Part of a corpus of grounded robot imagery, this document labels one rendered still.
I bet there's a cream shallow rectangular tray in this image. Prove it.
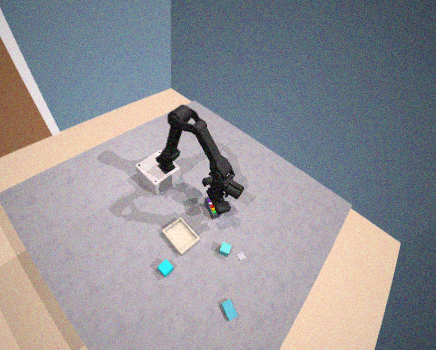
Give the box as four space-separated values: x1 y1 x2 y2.
163 218 200 256

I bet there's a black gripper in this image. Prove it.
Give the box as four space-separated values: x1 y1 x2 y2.
202 176 231 215

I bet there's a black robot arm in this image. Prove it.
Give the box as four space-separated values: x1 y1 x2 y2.
155 105 244 199

